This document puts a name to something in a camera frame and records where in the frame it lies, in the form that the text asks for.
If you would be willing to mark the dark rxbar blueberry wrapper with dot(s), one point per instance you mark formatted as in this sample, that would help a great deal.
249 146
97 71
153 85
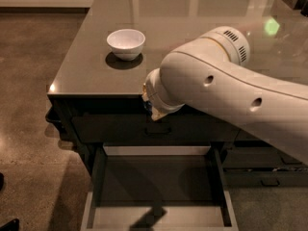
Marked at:
148 106

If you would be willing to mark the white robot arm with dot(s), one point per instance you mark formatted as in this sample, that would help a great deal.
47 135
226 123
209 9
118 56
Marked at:
209 75

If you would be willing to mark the bottom right drawer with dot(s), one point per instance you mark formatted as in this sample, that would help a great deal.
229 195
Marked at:
267 179

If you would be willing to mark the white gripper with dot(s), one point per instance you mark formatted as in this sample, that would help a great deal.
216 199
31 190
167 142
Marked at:
150 90

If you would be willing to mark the white ceramic bowl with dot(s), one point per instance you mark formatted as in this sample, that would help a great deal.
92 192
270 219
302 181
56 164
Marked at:
126 44

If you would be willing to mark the black object floor corner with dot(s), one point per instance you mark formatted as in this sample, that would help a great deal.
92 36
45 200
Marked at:
12 225

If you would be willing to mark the dark counter cabinet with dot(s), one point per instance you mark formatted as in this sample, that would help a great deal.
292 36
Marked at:
92 80

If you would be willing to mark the closed top left drawer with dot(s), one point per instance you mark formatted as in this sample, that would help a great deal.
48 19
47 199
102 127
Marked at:
141 129

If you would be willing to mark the open middle drawer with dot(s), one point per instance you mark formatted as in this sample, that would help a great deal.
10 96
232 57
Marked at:
179 188

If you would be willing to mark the middle right drawer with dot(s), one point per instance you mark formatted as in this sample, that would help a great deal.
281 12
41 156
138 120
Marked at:
260 157

